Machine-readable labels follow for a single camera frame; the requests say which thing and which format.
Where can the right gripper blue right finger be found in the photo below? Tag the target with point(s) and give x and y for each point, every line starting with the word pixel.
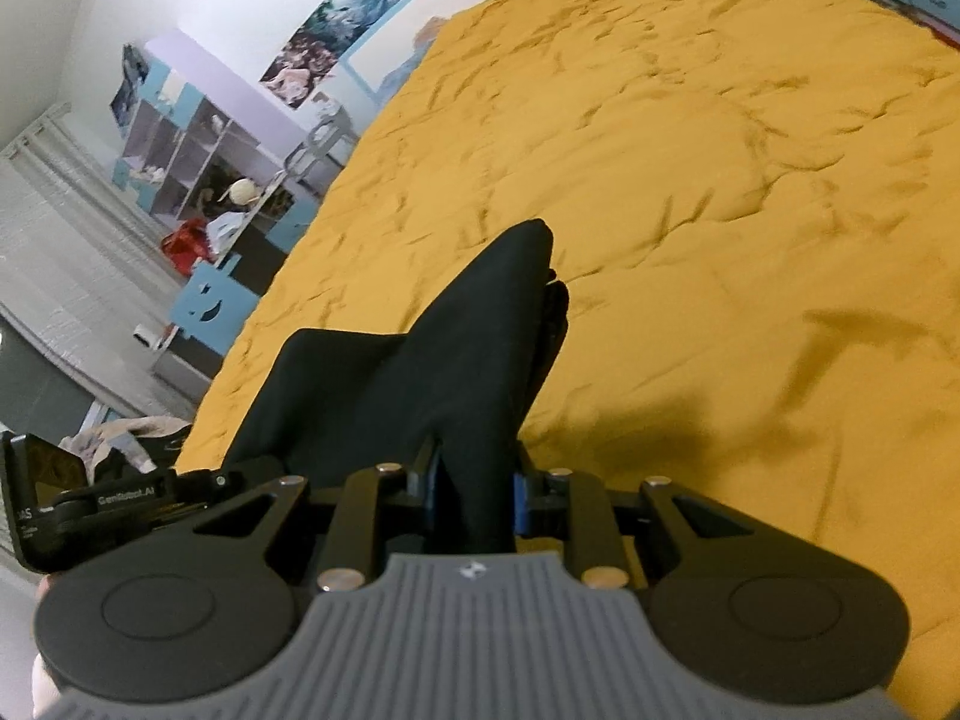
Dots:
pixel 541 498

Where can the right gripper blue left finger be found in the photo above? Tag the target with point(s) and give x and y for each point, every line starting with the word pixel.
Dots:
pixel 406 490

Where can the black pants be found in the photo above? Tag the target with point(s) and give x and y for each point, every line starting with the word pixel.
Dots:
pixel 461 380

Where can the pile of clothes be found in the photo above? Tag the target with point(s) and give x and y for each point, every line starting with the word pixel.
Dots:
pixel 118 449

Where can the white window curtain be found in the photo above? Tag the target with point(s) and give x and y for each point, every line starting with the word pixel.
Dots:
pixel 82 270

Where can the blue chair with face cutout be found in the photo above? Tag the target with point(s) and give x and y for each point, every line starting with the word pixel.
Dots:
pixel 213 307

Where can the red bag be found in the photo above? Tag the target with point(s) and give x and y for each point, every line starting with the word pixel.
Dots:
pixel 187 245

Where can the grey stool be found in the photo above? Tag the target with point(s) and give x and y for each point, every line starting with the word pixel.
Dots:
pixel 316 162

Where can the blue white shelving unit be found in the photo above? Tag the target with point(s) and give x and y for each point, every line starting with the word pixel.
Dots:
pixel 200 142

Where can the yellow quilted bedspread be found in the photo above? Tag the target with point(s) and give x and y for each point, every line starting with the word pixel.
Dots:
pixel 755 209

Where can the white blue headboard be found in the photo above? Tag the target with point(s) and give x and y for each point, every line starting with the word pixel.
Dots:
pixel 361 76

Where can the wall posters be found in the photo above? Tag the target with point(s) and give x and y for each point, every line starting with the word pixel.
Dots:
pixel 332 30

